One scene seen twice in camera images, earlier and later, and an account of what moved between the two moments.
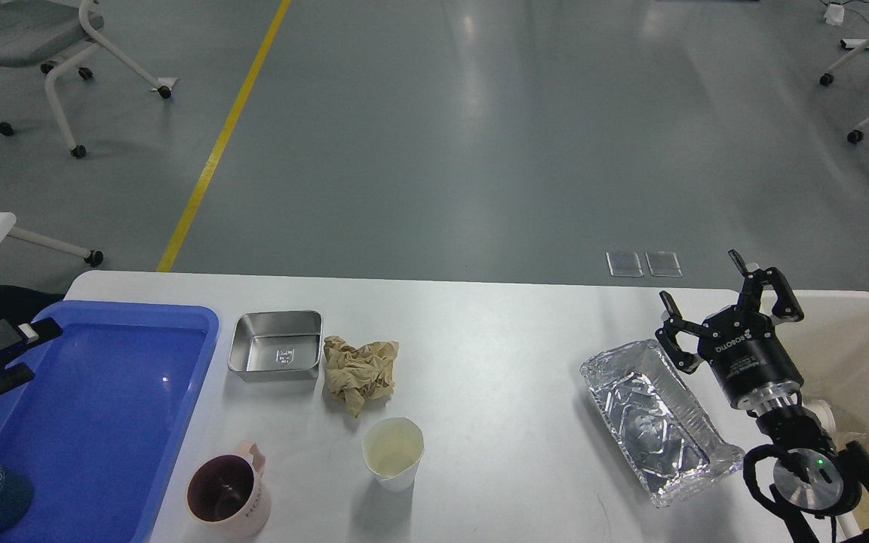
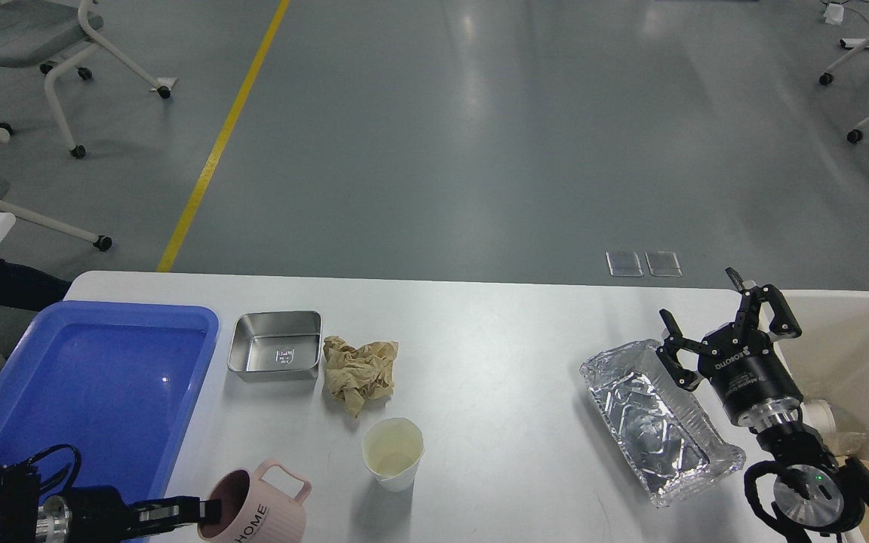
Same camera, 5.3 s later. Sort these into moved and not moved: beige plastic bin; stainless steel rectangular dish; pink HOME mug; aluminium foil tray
Moved: pink HOME mug
Not moved: aluminium foil tray; stainless steel rectangular dish; beige plastic bin
